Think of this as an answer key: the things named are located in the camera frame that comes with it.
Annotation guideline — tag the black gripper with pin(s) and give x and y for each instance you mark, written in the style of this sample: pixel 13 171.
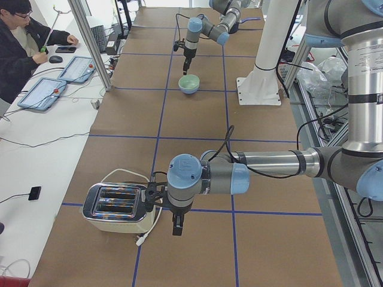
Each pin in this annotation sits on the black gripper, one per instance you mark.
pixel 179 211
pixel 188 54

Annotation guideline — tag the green bowl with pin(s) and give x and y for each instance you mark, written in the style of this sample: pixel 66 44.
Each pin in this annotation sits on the green bowl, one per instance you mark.
pixel 189 80

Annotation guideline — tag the blue bowl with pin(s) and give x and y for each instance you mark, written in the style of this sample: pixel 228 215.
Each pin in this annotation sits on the blue bowl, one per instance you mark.
pixel 188 90

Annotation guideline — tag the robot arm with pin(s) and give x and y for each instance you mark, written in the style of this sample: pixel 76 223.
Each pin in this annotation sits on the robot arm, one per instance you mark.
pixel 195 123
pixel 230 14

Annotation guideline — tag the cream toaster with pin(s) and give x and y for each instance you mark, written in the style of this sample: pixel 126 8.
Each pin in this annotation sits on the cream toaster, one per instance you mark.
pixel 118 208

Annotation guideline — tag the black keyboard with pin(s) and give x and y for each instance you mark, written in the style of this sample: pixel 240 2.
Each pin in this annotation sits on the black keyboard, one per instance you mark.
pixel 99 36

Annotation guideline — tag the upper teach pendant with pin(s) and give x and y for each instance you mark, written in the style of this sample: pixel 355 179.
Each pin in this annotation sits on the upper teach pendant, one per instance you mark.
pixel 78 70

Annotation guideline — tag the teach pendant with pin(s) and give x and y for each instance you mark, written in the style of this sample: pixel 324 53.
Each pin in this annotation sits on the teach pendant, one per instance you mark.
pixel 43 94
pixel 78 70

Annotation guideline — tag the black smartphone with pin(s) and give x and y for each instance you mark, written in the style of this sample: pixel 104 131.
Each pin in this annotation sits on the black smartphone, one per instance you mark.
pixel 66 50

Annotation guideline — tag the black computer mouse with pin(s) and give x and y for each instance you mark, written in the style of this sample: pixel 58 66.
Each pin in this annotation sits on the black computer mouse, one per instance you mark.
pixel 55 59

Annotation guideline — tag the small black device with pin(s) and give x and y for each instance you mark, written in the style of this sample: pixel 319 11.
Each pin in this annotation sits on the small black device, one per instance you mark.
pixel 34 193

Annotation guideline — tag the lower teach pendant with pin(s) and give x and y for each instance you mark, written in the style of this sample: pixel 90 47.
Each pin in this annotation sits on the lower teach pendant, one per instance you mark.
pixel 43 94

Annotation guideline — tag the seated person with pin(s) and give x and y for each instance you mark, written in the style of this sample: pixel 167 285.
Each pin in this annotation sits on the seated person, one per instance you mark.
pixel 22 39

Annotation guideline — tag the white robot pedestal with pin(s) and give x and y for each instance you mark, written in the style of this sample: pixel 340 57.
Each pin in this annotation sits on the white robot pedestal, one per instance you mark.
pixel 260 86

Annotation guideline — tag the aluminium frame post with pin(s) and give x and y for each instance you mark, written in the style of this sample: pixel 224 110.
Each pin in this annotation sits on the aluminium frame post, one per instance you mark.
pixel 85 31

